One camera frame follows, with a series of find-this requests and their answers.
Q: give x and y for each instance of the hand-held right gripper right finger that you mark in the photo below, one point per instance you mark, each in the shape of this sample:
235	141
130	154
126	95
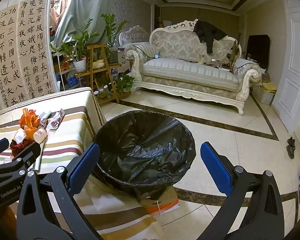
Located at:
216	165

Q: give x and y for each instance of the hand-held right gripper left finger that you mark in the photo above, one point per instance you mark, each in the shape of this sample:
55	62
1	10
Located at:
83	165

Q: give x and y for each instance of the white tube with green text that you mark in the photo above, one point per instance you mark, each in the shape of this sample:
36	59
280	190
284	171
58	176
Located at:
40	157

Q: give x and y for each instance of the white tissue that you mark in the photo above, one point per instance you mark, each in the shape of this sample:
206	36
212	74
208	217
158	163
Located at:
20	135

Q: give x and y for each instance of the orange wrapper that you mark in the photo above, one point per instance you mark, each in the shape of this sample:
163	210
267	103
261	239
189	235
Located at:
30	132

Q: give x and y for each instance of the checkered candy wrapper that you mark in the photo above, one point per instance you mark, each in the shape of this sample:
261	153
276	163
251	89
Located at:
43	123

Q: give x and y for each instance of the red-orange plastic bag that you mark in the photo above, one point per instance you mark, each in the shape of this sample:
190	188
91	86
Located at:
30	117

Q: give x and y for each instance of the teal and white tube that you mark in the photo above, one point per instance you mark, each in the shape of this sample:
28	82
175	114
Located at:
47	114

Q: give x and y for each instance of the white red snack wrapper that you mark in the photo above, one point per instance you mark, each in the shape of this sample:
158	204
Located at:
56	120

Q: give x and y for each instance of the black bag-lined trash bin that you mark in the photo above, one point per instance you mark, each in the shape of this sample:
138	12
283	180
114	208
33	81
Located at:
145	140

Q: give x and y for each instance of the striped tablecloth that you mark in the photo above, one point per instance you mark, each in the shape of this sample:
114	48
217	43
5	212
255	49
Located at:
65	140

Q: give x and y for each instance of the flattened cardboard box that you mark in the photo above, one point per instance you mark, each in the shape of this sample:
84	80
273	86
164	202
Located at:
160	201

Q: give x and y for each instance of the dark shoe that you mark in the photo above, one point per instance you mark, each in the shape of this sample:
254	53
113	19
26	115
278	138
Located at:
291	147

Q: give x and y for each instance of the grey storage box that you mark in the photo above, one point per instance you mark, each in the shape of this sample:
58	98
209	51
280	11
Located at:
263	97

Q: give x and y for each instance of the blue plastic crate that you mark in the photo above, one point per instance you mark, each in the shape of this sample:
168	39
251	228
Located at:
71	81

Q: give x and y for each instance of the small leafy potted plant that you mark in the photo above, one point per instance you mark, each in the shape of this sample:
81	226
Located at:
123	82

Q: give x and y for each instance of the white metal rack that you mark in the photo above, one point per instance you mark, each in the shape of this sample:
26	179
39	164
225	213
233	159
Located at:
58	65

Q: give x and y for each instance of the ornate cream sofa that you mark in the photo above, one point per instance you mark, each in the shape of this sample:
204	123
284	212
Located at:
190	72

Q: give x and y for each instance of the green plant in white pot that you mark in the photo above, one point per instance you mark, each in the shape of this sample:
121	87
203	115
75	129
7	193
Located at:
80	66

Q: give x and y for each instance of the cream ceramic planter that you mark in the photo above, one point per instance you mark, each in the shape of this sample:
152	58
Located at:
100	63

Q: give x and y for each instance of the wooden plant stand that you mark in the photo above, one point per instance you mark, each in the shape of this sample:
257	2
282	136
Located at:
90	55

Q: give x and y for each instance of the dark rectangular panel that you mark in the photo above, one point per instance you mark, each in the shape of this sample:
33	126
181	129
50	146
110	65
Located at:
258	52

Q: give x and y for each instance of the clear plastic bottle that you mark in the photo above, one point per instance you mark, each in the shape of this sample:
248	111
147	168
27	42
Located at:
157	55

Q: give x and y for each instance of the white panelled door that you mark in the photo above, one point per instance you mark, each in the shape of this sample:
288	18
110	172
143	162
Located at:
295	67

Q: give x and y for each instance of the striped sofa throw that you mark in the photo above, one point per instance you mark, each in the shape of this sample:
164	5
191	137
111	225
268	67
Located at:
140	48

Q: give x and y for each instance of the black jacket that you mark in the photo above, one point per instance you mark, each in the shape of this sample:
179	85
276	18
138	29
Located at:
207	32

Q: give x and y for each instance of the tall green potted plant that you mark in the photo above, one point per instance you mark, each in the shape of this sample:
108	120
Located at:
112	30

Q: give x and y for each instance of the ornate cream armchair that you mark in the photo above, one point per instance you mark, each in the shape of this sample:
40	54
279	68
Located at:
133	36

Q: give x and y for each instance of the grey-green curtain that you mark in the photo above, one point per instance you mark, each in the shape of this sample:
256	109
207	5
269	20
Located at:
90	10

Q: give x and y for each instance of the calligraphy wall hanging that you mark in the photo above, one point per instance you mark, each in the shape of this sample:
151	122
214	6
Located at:
27	55

